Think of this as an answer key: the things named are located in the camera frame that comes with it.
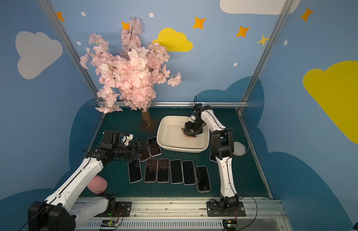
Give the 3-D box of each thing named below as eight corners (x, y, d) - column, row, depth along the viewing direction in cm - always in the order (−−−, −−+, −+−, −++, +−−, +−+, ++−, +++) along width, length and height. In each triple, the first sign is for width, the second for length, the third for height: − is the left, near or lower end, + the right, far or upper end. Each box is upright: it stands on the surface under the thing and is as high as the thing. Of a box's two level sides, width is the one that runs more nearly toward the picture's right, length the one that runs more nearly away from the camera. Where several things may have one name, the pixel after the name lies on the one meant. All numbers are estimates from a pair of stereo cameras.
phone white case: (183, 185, 85) (183, 184, 83) (181, 162, 94) (181, 160, 93) (196, 184, 85) (196, 183, 84) (192, 161, 95) (193, 159, 93)
